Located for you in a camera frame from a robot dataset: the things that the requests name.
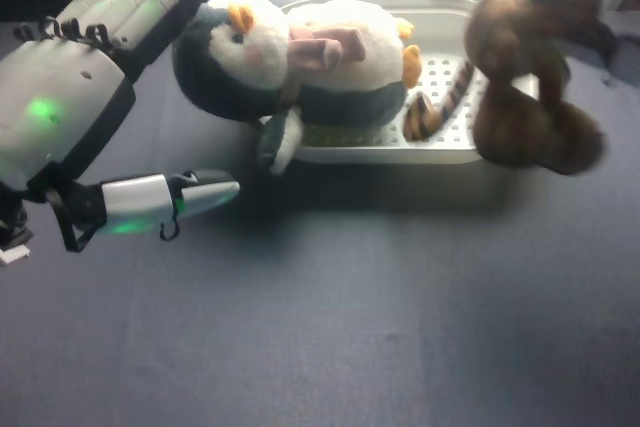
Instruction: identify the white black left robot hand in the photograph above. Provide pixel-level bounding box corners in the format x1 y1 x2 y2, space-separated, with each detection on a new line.
0 0 242 254

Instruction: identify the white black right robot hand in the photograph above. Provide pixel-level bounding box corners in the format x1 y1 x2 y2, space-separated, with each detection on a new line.
522 0 620 61

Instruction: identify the brown plush toy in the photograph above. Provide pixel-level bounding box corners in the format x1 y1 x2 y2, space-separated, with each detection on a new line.
402 0 610 177

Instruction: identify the plush penguin toy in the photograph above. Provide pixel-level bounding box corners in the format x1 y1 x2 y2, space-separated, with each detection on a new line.
171 0 423 177

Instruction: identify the white perforated tray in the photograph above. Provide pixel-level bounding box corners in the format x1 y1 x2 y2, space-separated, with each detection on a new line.
252 0 542 166

